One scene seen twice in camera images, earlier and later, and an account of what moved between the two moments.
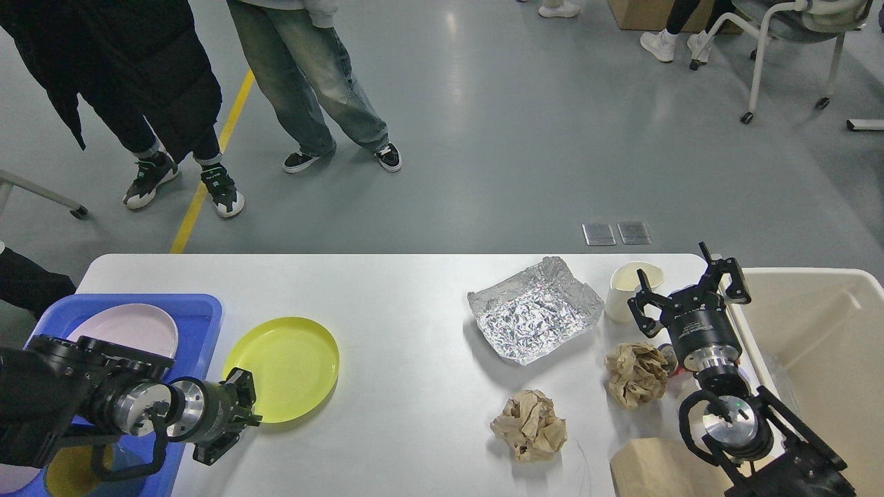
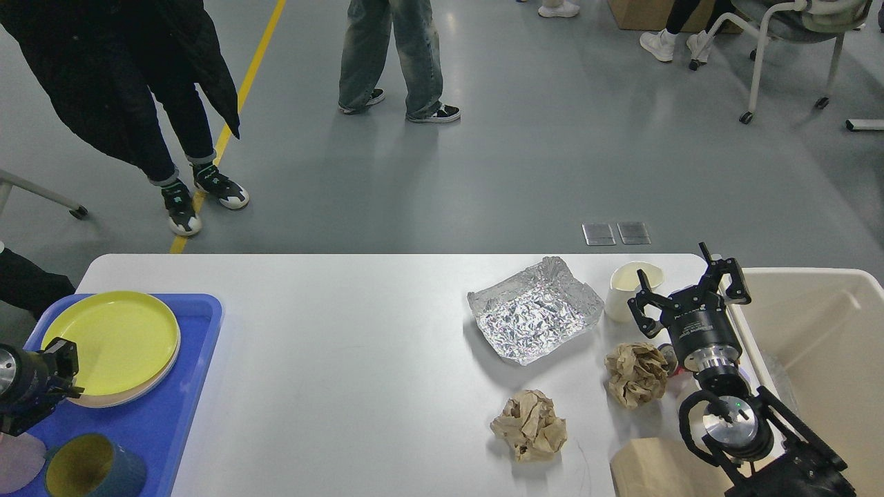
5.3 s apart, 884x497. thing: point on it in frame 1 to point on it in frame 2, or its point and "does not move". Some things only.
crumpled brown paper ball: [530, 426] does not move
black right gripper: [702, 330] does not move
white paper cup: [624, 284] does not move
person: [297, 52] to [367, 34]
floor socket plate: [634, 233] does not move
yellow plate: [293, 362] to [123, 339]
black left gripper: [202, 412] to [25, 377]
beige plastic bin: [813, 337] does not move
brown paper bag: [653, 466] does not move
